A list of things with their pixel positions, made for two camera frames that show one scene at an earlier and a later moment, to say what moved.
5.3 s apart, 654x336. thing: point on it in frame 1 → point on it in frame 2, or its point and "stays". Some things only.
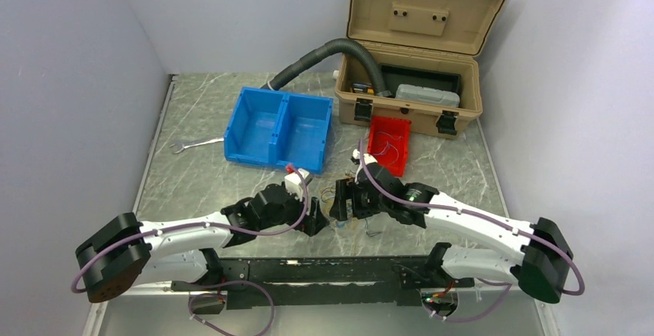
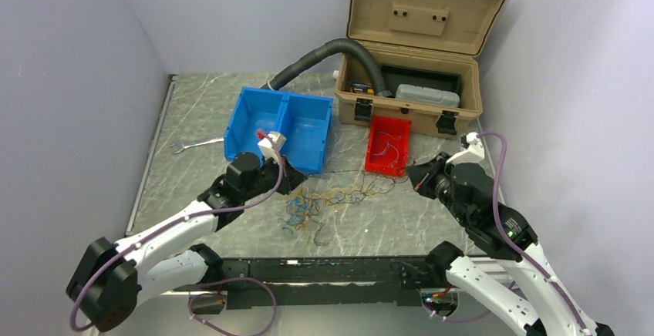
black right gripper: [346, 189] → [420, 173]
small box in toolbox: [362, 88] stays
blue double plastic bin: [278, 129] stays
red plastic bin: [388, 142] stays
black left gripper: [310, 224] → [291, 178]
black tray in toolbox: [394, 75] stays
